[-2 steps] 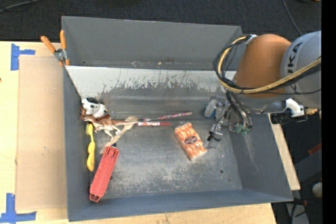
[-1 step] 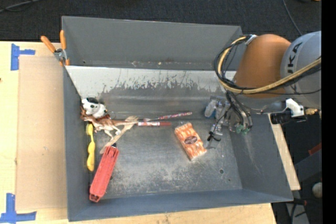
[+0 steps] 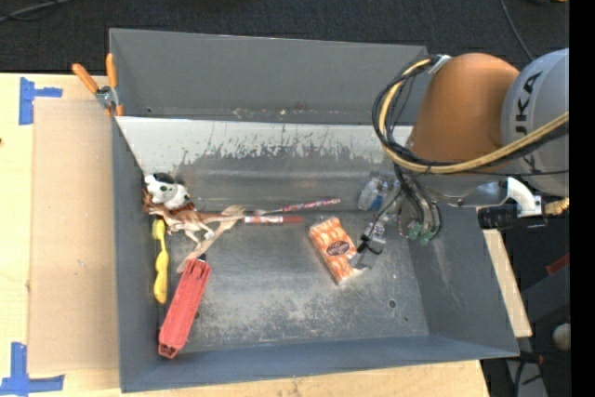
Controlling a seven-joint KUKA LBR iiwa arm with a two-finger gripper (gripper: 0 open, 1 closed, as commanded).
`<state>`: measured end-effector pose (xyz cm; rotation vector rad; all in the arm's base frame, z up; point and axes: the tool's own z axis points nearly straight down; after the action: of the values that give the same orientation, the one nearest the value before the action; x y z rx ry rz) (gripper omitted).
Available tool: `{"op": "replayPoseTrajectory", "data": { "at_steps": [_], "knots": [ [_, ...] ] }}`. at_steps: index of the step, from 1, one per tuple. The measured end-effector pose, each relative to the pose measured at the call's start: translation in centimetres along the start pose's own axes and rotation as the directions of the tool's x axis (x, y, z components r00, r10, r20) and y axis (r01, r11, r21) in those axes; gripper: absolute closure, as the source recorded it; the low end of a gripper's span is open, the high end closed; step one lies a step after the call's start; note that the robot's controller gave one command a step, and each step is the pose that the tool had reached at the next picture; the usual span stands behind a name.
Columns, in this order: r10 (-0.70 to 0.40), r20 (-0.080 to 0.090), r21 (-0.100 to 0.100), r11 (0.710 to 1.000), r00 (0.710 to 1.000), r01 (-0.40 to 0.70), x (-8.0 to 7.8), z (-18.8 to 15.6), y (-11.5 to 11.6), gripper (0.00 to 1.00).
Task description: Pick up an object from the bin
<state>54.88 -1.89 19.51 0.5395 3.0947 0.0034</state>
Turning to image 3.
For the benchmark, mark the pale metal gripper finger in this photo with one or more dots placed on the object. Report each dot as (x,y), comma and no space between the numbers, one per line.
(374,247)
(363,263)

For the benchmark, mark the orange and white packet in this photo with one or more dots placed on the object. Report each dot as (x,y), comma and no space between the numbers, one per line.
(334,248)

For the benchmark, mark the patterned red pencil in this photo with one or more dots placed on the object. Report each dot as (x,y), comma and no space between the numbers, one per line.
(302,205)

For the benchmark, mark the grey metal bin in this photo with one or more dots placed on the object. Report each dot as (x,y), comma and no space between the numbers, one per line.
(279,293)

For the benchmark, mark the red marker pen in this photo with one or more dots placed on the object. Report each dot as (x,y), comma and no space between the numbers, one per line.
(274,219)

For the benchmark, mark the brown toy dinosaur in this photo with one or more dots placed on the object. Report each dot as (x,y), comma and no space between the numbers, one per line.
(188,218)

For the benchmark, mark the red flat plastic case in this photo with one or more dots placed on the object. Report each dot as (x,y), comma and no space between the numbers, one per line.
(186,302)

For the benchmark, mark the yellow toothbrush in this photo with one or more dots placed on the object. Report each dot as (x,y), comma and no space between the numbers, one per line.
(162,267)

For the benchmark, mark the white and black toy dog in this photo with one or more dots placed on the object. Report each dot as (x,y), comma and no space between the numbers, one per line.
(165,190)

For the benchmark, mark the brown cardboard board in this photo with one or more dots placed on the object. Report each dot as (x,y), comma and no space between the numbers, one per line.
(70,246)

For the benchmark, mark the black cylinder on white bracket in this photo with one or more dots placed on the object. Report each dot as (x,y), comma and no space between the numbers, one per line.
(520,200)

